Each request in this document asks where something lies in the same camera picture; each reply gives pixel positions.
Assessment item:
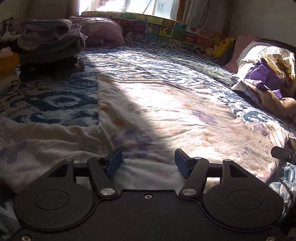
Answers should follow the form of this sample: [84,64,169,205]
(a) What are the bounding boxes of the colourful alphabet foam mat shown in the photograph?
[81,11,213,51]

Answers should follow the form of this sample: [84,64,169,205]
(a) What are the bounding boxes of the white floral baby garment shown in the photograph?
[1,75,289,191]

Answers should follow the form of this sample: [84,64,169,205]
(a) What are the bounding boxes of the orange and pink folded clothes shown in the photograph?
[0,47,20,93]

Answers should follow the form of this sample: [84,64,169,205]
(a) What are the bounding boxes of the purple garment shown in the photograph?
[243,58,284,99]

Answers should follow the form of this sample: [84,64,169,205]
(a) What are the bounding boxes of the white grey sock garment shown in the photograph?
[229,76,263,107]

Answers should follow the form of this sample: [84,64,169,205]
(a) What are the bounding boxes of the pink pillow at headboard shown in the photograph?
[223,34,261,73]

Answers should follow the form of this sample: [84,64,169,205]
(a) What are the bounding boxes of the stack of folded grey clothes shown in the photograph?
[18,19,87,82]

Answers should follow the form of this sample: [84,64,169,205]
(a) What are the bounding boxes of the yellow pikachu plush toy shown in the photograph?
[205,36,236,59]

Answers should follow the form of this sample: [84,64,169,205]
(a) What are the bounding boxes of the grey window curtain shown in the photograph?
[181,0,235,36]

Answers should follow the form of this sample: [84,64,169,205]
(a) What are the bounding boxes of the dark wooden headboard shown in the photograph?
[261,38,296,54]

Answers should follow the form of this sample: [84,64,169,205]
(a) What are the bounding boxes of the purple pillow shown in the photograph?
[69,16,125,47]

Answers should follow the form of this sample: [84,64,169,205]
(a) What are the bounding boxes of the tan brown garment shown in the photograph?
[248,84,295,121]

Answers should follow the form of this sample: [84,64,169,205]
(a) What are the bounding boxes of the blue white patterned quilt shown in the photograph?
[1,41,295,240]

